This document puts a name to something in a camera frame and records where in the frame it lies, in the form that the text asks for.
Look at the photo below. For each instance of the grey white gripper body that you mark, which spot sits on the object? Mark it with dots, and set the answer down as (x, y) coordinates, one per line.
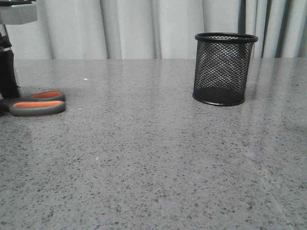
(16, 12)

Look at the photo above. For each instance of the grey orange handled scissors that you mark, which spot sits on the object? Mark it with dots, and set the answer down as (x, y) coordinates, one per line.
(46, 103)

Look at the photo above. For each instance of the white pleated curtain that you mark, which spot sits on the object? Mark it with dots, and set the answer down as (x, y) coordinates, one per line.
(141, 29)

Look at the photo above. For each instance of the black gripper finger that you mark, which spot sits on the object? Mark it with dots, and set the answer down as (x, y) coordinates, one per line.
(8, 84)

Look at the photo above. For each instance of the black mesh pen bucket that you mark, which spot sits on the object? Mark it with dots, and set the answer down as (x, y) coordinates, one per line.
(221, 70)

